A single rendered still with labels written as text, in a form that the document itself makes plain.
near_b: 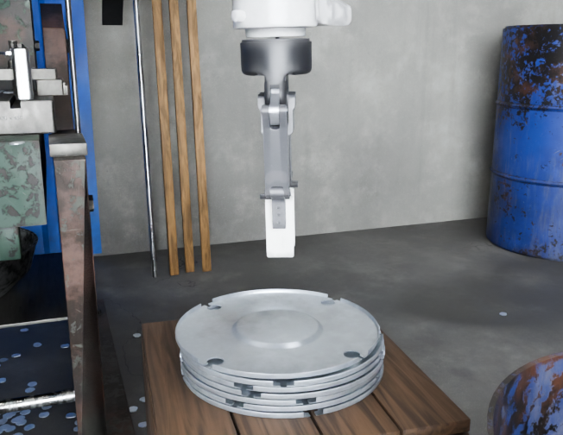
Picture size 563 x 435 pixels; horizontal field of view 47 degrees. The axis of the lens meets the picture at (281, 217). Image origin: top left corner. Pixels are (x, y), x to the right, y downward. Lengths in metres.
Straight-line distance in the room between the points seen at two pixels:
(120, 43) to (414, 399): 1.94
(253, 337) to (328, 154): 1.96
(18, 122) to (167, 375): 0.55
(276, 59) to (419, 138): 2.36
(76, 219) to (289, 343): 0.43
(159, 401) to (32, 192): 0.46
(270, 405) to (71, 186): 0.50
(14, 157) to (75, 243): 0.17
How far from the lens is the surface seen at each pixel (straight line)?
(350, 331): 0.94
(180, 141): 2.34
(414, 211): 3.06
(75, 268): 1.14
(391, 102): 2.91
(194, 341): 0.91
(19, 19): 1.56
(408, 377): 0.94
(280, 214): 0.69
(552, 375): 0.76
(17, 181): 1.17
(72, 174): 1.10
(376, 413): 0.85
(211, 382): 0.85
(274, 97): 0.66
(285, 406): 0.84
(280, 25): 0.66
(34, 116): 1.24
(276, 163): 0.66
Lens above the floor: 0.79
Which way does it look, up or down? 15 degrees down
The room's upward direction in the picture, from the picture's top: straight up
